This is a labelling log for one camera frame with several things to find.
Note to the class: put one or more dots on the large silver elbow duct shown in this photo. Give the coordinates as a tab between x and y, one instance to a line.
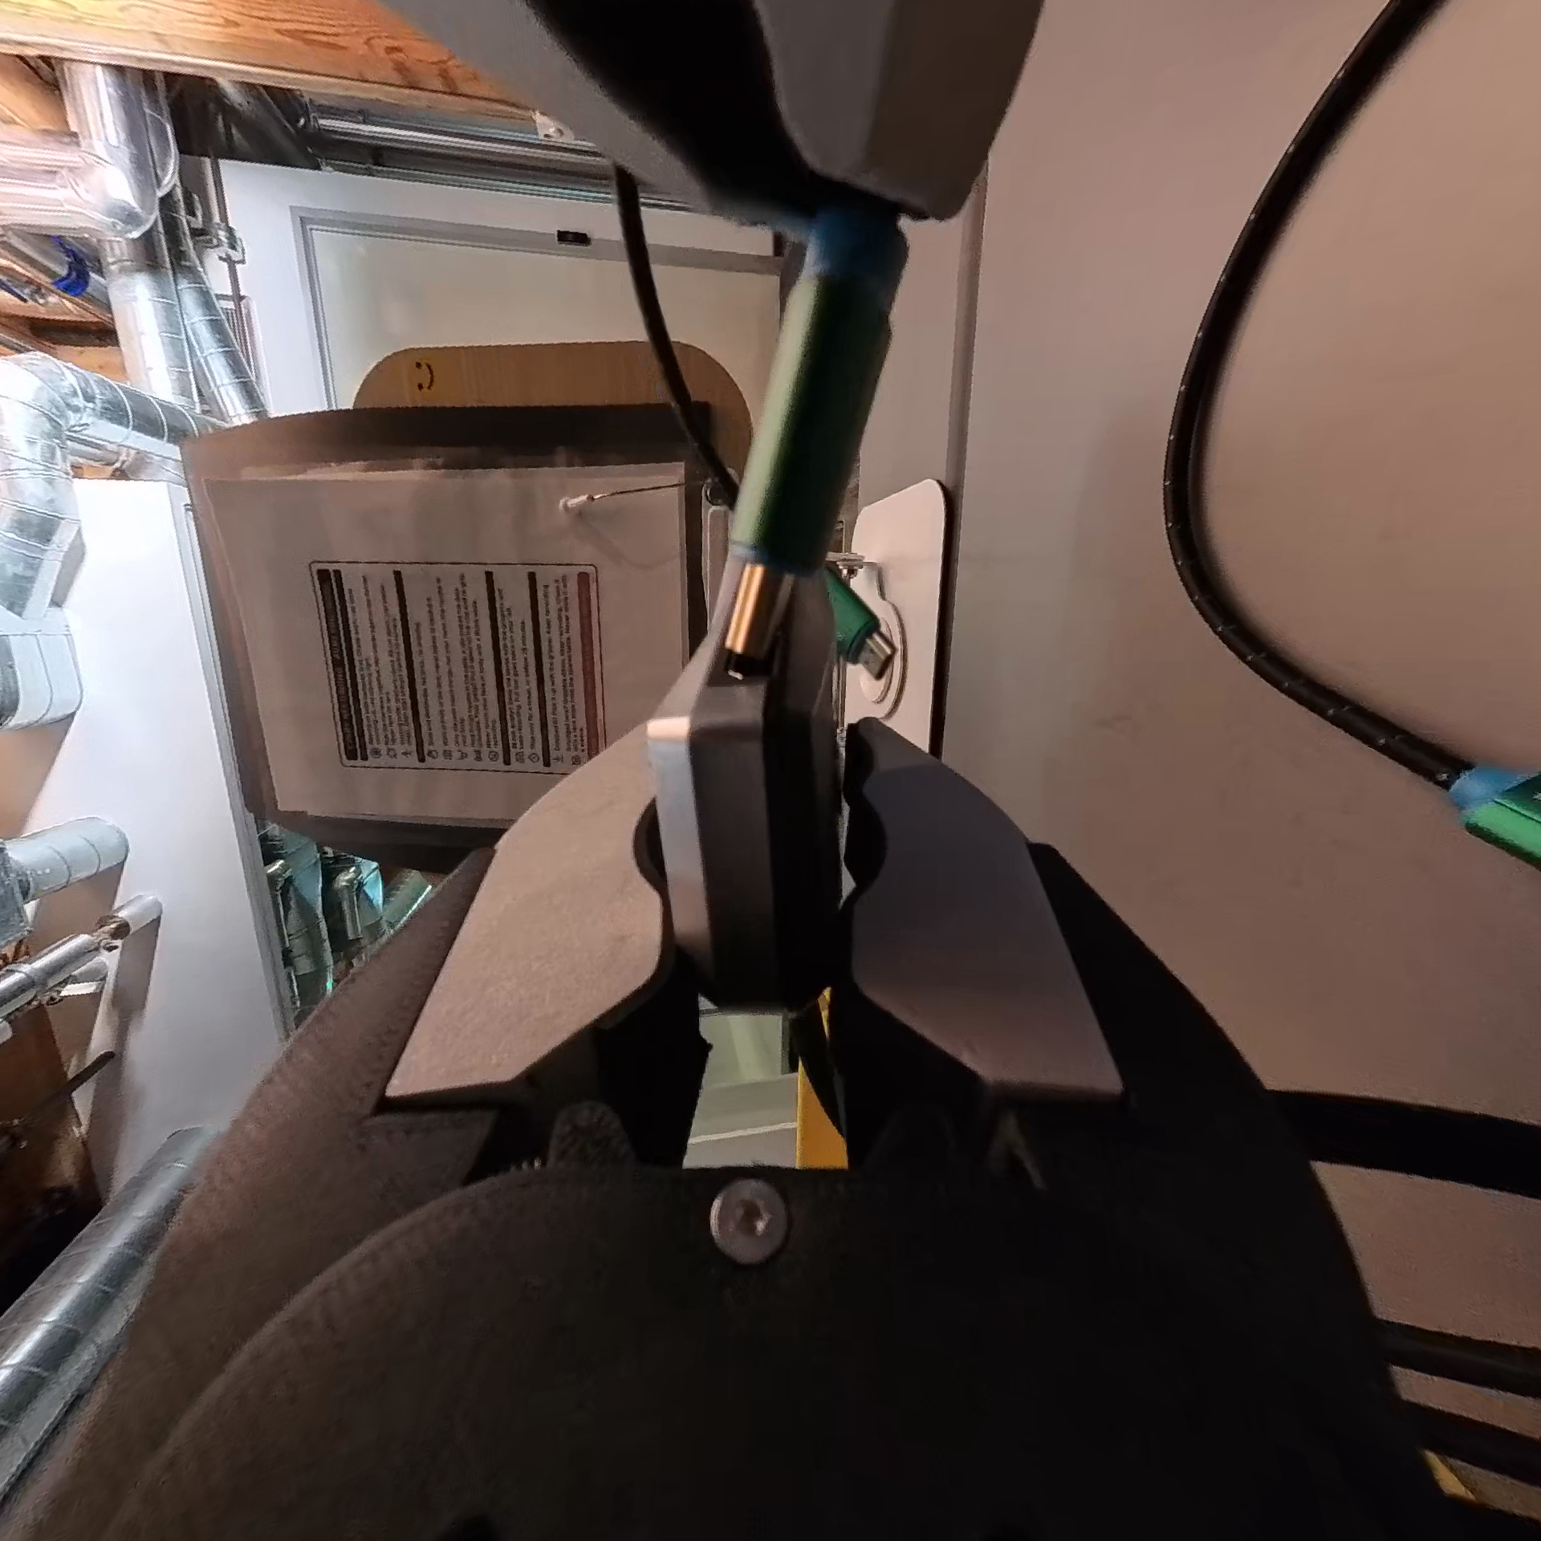
49	422

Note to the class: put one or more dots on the white rounded panel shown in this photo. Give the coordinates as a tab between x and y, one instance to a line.
917	555

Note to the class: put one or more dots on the wooden board with smiley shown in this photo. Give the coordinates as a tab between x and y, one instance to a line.
542	377

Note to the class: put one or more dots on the teal pipe fittings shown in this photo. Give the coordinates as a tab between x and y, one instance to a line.
325	903

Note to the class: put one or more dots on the white cabinet door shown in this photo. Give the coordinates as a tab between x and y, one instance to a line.
482	301

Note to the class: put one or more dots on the long silver spiral duct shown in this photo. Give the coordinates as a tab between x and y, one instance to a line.
73	1312

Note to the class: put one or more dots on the wooden beam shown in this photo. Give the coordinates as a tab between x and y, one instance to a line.
241	36

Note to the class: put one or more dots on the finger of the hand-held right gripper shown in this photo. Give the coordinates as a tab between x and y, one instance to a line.
916	97
517	36

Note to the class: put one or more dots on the shiny silver elbow pipe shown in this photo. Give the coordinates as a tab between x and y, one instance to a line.
108	181

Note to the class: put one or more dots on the grey metal adapter hub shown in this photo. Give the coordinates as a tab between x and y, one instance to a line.
734	844

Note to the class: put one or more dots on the grey pipe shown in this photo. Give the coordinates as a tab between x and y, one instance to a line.
73	855

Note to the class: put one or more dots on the yellow board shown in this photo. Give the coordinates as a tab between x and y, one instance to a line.
819	1120

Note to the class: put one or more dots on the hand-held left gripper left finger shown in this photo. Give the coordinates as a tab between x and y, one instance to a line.
542	940

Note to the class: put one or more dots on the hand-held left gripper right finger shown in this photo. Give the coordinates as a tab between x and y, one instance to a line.
964	927

